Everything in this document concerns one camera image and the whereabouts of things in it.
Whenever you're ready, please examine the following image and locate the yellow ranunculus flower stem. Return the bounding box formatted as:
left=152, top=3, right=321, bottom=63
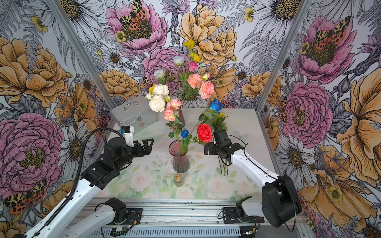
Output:
left=220, top=158, right=229, bottom=176

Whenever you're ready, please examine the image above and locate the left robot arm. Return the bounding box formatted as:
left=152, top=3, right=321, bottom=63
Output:
left=23, top=137, right=154, bottom=238

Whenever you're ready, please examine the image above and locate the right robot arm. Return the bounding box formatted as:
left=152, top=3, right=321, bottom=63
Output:
left=204, top=130, right=302, bottom=228

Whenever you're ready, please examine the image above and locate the red rose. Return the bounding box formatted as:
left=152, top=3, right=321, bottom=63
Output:
left=195, top=124, right=213, bottom=145

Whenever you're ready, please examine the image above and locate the floral table mat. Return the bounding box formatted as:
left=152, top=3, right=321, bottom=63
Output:
left=97, top=147, right=261, bottom=200

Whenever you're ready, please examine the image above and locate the small blue rosebud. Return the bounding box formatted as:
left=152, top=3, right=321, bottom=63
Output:
left=180, top=129, right=189, bottom=139

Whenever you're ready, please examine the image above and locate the grey metal case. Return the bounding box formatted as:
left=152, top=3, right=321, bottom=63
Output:
left=111, top=95, right=158, bottom=133

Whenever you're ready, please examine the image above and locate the blue rose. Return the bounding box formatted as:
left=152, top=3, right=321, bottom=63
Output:
left=198, top=98, right=223, bottom=122

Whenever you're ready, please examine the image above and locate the small glass spice jar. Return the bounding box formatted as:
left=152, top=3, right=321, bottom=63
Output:
left=174, top=173, right=185, bottom=187

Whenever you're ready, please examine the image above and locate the pink carnation stem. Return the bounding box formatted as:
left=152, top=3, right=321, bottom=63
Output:
left=164, top=95, right=184, bottom=150

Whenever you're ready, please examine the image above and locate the white rose bunch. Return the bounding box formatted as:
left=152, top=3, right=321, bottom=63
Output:
left=145, top=84, right=169, bottom=112

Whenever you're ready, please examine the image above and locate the pink rose bunch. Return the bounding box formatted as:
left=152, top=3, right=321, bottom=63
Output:
left=184, top=61, right=215, bottom=101

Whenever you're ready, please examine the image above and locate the small yellow wildflower sprig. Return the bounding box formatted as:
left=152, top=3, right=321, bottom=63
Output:
left=183, top=40, right=200, bottom=63

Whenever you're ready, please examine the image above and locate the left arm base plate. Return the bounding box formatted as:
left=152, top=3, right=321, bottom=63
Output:
left=108, top=208, right=143, bottom=225

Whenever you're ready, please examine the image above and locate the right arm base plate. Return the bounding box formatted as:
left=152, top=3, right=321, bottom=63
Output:
left=219, top=207, right=265, bottom=225

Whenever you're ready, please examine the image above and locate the aluminium rail frame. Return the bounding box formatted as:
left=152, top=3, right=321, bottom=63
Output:
left=70, top=198, right=309, bottom=238

